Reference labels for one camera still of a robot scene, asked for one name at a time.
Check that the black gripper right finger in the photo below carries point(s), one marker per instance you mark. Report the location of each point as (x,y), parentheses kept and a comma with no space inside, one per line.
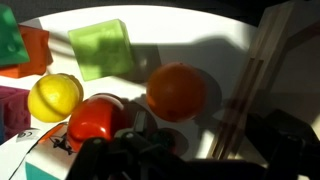
(296,150)

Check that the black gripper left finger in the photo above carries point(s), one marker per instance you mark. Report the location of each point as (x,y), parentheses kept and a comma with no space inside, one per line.
(110,160)

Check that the orange ball toy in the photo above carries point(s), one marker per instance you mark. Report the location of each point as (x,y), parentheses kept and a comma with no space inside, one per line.
(175,91)

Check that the red round toy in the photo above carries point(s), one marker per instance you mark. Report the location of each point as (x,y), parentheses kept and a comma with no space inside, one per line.
(95,121)

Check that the wooden tray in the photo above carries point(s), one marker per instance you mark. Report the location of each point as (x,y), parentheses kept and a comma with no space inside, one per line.
(256,83)

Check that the yellow ball toy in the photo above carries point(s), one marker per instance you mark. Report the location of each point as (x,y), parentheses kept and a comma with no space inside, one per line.
(53,98)

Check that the dark card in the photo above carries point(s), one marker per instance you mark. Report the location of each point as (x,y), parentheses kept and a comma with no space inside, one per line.
(140,121)

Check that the white teal printed block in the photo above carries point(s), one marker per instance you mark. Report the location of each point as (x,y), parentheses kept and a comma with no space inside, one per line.
(43,156)

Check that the magenta cube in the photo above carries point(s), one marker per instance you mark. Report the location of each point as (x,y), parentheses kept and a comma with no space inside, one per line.
(13,111)

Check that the light green translucent cube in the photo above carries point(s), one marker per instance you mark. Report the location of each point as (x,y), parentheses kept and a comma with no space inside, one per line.
(100,50)

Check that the orange cube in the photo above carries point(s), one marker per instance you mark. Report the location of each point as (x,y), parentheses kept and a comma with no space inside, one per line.
(35,53)

